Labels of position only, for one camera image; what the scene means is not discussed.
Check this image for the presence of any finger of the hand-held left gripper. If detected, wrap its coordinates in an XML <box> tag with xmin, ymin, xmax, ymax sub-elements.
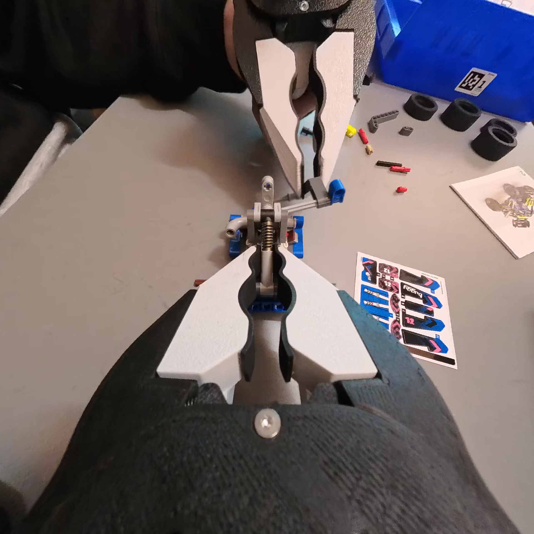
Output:
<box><xmin>312</xmin><ymin>32</ymin><xmax>359</xmax><ymax>179</ymax></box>
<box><xmin>251</xmin><ymin>39</ymin><xmax>304</xmax><ymax>199</ymax></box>

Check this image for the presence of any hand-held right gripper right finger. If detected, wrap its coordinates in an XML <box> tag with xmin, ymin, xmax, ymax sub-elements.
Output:
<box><xmin>275</xmin><ymin>246</ymin><xmax>379</xmax><ymax>382</ymax></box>

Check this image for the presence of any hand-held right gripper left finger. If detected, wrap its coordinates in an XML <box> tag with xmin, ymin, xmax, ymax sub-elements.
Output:
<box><xmin>156</xmin><ymin>246</ymin><xmax>263</xmax><ymax>382</ymax></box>

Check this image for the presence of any toy buggy chassis assembly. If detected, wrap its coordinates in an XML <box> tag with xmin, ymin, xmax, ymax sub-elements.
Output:
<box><xmin>194</xmin><ymin>175</ymin><xmax>306</xmax><ymax>314</ymax></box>

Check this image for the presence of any person's left forearm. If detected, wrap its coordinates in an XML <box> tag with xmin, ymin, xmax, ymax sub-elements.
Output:
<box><xmin>0</xmin><ymin>0</ymin><xmax>247</xmax><ymax>110</ymax></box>

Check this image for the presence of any person's left hand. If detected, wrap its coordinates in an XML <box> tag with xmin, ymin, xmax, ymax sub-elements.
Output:
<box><xmin>223</xmin><ymin>1</ymin><xmax>243</xmax><ymax>78</ymax></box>

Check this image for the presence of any blue storage bin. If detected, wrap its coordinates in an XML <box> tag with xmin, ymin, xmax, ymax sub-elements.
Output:
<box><xmin>371</xmin><ymin>0</ymin><xmax>534</xmax><ymax>123</ymax></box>

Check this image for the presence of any blue and pink sticker sheet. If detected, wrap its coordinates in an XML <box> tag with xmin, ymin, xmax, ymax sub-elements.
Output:
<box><xmin>354</xmin><ymin>251</ymin><xmax>458</xmax><ymax>370</ymax></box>

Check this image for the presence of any white buggy picture booklet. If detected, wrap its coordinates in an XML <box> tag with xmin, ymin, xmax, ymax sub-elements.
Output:
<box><xmin>450</xmin><ymin>166</ymin><xmax>534</xmax><ymax>260</ymax></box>

